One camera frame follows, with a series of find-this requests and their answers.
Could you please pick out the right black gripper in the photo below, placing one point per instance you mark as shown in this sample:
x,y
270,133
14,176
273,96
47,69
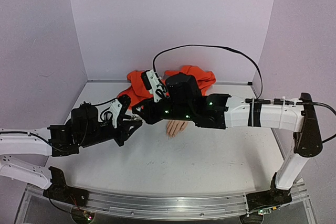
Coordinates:
x,y
146,110

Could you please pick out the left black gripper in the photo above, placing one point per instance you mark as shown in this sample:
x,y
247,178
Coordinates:
x,y
124,132

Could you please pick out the clear nail polish bottle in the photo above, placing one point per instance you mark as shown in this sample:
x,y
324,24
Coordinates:
x,y
136,118

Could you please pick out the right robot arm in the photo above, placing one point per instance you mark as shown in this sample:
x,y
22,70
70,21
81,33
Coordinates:
x,y
222,111

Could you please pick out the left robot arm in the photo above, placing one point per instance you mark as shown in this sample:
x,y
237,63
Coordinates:
x,y
52,141

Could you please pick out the orange cloth garment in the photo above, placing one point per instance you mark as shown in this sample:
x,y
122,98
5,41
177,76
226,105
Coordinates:
x,y
137,91

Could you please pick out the mannequin hand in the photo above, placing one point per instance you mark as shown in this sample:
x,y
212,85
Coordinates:
x,y
173,127

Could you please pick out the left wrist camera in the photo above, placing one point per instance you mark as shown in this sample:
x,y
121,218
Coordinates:
x,y
112,112

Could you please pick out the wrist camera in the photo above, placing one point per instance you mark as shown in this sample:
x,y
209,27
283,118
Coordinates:
x,y
112,112
154,85

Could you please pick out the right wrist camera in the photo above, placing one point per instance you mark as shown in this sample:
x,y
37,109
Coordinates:
x,y
154,85

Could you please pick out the aluminium front rail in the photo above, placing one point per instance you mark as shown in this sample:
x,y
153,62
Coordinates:
x,y
171,208

